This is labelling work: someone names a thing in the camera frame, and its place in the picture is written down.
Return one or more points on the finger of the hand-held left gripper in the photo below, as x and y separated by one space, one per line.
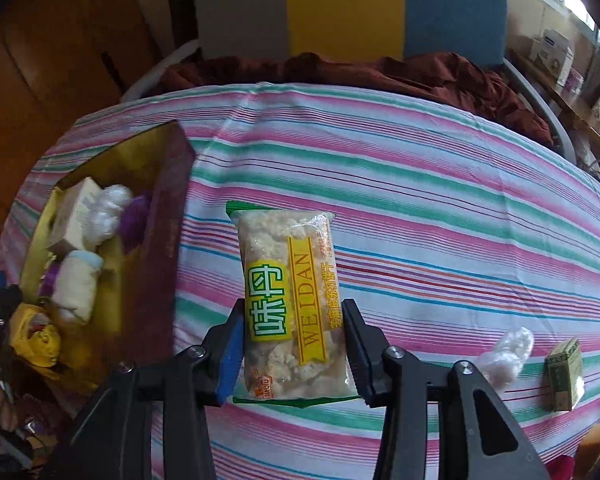
2 305

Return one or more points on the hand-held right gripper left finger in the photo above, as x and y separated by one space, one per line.
232 360

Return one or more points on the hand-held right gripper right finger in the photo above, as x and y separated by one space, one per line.
357 350

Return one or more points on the yellow snack packet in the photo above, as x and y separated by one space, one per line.
32 340

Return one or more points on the cream snack packet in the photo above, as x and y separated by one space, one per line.
80 282

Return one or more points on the green yellow label cracker packet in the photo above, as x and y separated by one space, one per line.
285 285

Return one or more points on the white carton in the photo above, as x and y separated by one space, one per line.
72 215

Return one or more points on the white snack packet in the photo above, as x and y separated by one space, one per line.
107 212
505 355

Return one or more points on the gold box with maroon sides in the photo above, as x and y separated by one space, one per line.
160 240

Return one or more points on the striped tablecloth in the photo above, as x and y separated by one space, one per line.
430 235

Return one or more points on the small green box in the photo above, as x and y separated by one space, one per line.
562 375

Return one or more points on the red cloth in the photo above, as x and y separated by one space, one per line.
562 467

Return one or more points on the wooden wardrobe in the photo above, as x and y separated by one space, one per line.
55 60

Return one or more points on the orange pastry packet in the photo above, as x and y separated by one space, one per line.
592 447

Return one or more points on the maroon cloth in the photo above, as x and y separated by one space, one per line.
430 80

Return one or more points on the wooden desk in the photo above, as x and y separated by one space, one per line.
575 105

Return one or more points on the grey yellow blue chair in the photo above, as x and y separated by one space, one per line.
345 5

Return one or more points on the small purple white container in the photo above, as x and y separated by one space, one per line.
574 81

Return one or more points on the white box with blue print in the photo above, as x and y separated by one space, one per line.
550 55

